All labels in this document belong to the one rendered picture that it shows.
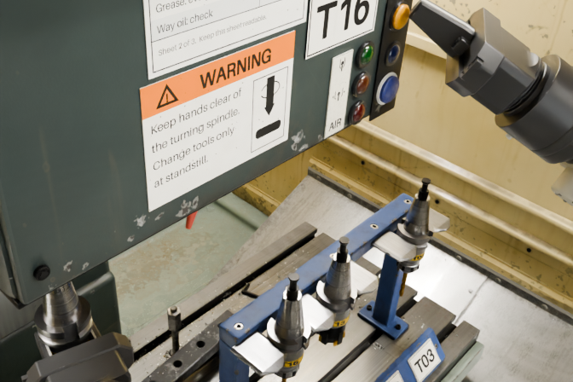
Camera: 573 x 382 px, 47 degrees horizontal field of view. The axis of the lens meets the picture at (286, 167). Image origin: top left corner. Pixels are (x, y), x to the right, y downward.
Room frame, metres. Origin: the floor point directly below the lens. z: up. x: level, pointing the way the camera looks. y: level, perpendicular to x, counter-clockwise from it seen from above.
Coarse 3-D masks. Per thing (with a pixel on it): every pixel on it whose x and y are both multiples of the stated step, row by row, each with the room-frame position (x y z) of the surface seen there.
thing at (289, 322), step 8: (280, 304) 0.66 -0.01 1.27; (288, 304) 0.64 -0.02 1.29; (296, 304) 0.64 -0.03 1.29; (280, 312) 0.65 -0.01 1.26; (288, 312) 0.64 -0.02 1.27; (296, 312) 0.64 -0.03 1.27; (280, 320) 0.64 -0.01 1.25; (288, 320) 0.64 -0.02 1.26; (296, 320) 0.64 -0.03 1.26; (280, 328) 0.64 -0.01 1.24; (288, 328) 0.64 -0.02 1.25; (296, 328) 0.64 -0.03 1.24; (280, 336) 0.64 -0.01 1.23; (288, 336) 0.63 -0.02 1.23; (296, 336) 0.64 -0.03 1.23
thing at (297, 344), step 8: (272, 320) 0.67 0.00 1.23; (304, 320) 0.67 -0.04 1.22; (272, 328) 0.65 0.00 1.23; (304, 328) 0.66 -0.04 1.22; (272, 336) 0.64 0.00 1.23; (304, 336) 0.64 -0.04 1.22; (280, 344) 0.63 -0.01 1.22; (288, 344) 0.62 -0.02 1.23; (296, 344) 0.63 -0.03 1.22; (304, 344) 0.64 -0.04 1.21; (288, 352) 0.63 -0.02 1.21; (296, 352) 0.63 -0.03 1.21
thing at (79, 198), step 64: (0, 0) 0.33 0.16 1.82; (64, 0) 0.36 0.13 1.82; (128, 0) 0.39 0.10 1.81; (384, 0) 0.60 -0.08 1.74; (0, 64) 0.32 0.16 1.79; (64, 64) 0.35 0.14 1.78; (128, 64) 0.38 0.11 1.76; (192, 64) 0.43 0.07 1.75; (320, 64) 0.54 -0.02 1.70; (0, 128) 0.32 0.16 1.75; (64, 128) 0.35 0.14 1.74; (128, 128) 0.38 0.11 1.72; (320, 128) 0.54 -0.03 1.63; (0, 192) 0.31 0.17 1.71; (64, 192) 0.34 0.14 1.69; (128, 192) 0.38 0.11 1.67; (192, 192) 0.42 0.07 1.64; (0, 256) 0.31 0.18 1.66; (64, 256) 0.34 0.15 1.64
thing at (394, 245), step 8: (392, 232) 0.90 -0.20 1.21; (376, 240) 0.87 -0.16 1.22; (384, 240) 0.88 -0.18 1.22; (392, 240) 0.88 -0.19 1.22; (400, 240) 0.88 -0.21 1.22; (384, 248) 0.86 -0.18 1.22; (392, 248) 0.86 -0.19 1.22; (400, 248) 0.86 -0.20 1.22; (408, 248) 0.86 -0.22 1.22; (416, 248) 0.86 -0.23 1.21; (392, 256) 0.84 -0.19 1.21; (400, 256) 0.84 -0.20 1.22; (408, 256) 0.84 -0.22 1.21
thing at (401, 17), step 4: (404, 4) 0.62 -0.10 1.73; (400, 8) 0.62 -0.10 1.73; (404, 8) 0.62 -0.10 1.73; (408, 8) 0.62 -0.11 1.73; (396, 12) 0.61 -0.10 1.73; (400, 12) 0.61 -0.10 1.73; (404, 12) 0.62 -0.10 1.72; (408, 12) 0.62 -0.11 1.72; (396, 16) 0.61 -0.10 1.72; (400, 16) 0.61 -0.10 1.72; (404, 16) 0.62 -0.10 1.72; (396, 20) 0.61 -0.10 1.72; (400, 20) 0.61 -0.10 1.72; (404, 20) 0.62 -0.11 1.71; (396, 24) 0.61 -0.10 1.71; (400, 24) 0.61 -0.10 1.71; (404, 24) 0.62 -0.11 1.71; (396, 28) 0.61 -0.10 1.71; (400, 28) 0.62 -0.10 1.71
